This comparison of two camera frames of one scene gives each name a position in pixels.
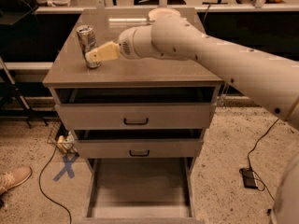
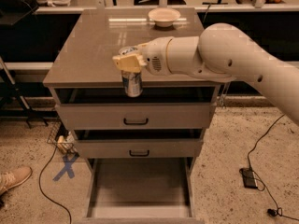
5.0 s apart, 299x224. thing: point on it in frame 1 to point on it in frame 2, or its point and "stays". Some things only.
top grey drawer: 136,116 stays
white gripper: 128,44 to 156,56
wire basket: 64,140 stays
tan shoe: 14,177 stays
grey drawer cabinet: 138,122 stays
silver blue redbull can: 88,39 to 132,81
